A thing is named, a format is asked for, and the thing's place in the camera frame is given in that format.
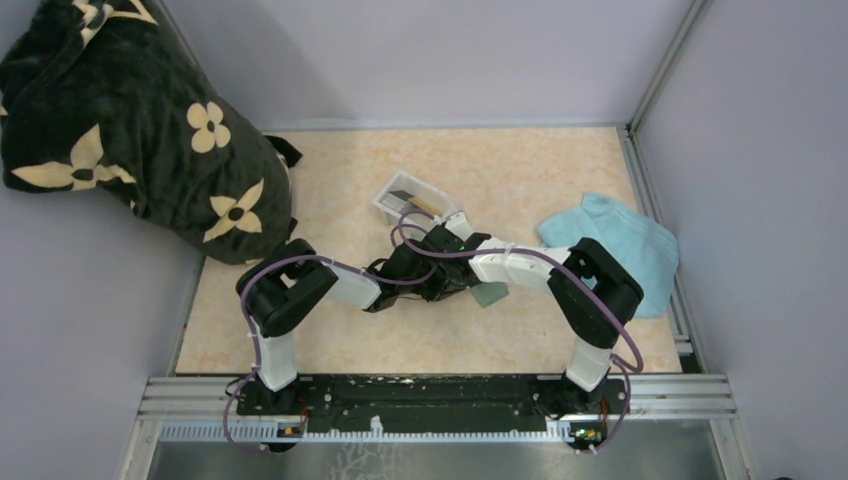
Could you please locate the black floral blanket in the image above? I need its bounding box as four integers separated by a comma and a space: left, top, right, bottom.
1, 1, 301, 264

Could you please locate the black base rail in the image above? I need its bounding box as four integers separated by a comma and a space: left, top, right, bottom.
236, 374, 625, 434

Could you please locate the aluminium frame rail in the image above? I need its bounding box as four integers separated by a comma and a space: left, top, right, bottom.
138, 374, 737, 444

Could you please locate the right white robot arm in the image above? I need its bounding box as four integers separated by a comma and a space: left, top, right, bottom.
421, 225, 645, 412

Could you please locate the light blue towel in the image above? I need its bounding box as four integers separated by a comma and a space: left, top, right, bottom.
537, 192, 680, 318

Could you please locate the translucent white plastic bin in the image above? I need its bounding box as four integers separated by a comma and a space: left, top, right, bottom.
372, 170, 460, 226

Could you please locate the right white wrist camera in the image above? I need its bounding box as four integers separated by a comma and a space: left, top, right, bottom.
442, 211, 474, 242

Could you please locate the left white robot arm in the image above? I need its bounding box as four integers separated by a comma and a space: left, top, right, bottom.
236, 239, 478, 414

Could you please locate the gold card in bin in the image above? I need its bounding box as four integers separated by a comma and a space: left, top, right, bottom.
410, 196, 442, 216

